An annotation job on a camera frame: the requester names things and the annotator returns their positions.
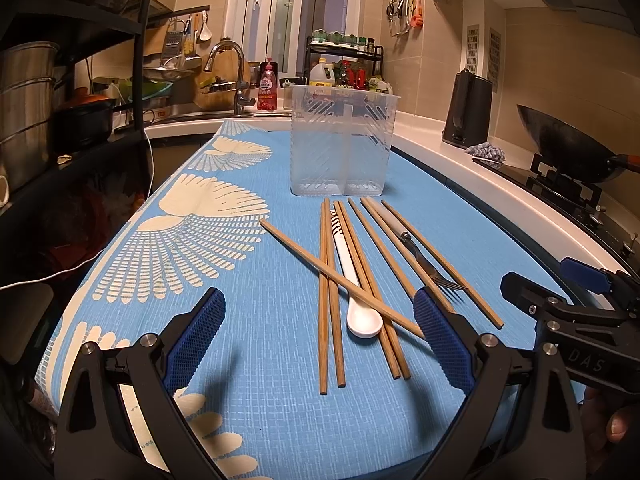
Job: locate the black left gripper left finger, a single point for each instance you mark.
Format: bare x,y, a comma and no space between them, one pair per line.
96,439

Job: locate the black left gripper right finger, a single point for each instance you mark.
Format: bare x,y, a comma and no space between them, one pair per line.
519,418

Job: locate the metal fork grey handle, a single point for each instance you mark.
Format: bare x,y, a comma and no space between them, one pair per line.
405,237

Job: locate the white ceramic spoon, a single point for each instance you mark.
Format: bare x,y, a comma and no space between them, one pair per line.
362,321

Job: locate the chrome kitchen faucet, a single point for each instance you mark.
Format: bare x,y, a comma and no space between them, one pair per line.
240,101

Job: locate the hanging utensils on hooks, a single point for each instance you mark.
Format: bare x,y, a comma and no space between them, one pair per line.
404,16

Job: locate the right human hand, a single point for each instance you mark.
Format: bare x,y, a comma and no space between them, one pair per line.
605,423

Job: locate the black gas stove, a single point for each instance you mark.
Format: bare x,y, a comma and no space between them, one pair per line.
582,204

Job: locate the blue patterned table mat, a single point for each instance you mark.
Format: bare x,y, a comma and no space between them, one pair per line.
254,403

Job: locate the black wok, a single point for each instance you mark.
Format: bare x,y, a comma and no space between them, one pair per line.
572,152

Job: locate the blue checkered cloth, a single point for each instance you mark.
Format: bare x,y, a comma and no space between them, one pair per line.
486,152

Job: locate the black electric kettle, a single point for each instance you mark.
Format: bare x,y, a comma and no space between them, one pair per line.
468,116

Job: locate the white mug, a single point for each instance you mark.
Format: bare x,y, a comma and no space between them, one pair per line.
4,191

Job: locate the orange lidded pot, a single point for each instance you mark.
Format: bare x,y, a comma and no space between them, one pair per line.
83,122

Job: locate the clear plastic utensil holder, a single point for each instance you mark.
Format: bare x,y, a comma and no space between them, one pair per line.
340,141

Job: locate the stainless steel sink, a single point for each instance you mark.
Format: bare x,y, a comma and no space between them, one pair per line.
190,111

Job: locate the wooden cutting board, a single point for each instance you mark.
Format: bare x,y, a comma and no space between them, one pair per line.
215,90

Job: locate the steel stock pot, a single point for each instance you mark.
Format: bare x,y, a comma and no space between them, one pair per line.
27,85

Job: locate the black spice rack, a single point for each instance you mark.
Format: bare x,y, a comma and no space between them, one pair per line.
357,61

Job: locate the yellow oil jug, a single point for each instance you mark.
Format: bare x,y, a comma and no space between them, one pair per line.
322,74

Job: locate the red dish soap bottle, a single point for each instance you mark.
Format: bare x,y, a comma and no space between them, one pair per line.
267,88

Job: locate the white hanging ladle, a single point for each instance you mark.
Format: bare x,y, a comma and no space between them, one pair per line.
204,33

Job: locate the black shelf rack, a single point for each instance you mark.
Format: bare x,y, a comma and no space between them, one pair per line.
81,31

